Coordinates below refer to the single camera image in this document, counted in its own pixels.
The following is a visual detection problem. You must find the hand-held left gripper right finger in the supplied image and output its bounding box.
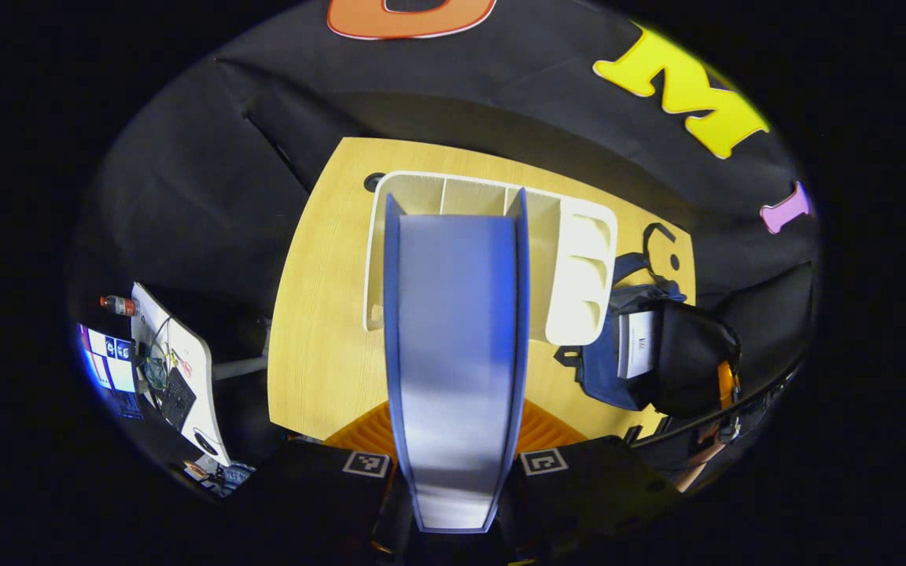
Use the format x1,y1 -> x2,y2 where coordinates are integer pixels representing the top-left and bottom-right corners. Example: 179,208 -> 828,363
495,398 -> 680,560

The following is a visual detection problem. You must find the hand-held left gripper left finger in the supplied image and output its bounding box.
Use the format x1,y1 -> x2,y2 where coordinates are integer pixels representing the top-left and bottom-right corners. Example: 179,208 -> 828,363
252,399 -> 416,557

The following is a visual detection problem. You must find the white cover book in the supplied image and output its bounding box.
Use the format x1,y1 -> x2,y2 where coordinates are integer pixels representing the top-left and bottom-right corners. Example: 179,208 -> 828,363
615,310 -> 660,380

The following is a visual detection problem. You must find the blue schoolbag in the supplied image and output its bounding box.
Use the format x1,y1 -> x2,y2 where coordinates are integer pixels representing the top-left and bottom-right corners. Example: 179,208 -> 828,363
554,222 -> 742,419

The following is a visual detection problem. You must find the white plastic bookshelf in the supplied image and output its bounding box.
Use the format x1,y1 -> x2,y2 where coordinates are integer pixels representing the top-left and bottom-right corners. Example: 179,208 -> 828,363
363,169 -> 620,348

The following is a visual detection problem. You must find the blue printed packet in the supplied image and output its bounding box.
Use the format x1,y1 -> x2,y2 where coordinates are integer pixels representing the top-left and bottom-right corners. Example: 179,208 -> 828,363
217,464 -> 254,496

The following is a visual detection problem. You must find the black keyboard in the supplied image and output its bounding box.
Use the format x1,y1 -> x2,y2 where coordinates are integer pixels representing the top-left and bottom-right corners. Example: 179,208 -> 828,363
159,366 -> 198,433

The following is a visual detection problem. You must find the white side desk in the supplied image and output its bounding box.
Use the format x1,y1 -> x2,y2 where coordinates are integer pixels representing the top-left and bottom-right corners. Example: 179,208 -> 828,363
129,281 -> 235,470

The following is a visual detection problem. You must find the computer monitor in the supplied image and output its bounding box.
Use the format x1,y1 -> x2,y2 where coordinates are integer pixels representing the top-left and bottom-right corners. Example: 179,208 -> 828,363
77,322 -> 145,419

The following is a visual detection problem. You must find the black backdrop cloth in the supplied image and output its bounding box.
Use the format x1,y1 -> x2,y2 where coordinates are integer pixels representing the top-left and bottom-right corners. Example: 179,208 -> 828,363
68,0 -> 819,441

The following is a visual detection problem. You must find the grey cable bundle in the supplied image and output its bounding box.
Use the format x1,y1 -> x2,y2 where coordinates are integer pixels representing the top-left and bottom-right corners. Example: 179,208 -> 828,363
138,338 -> 175,390

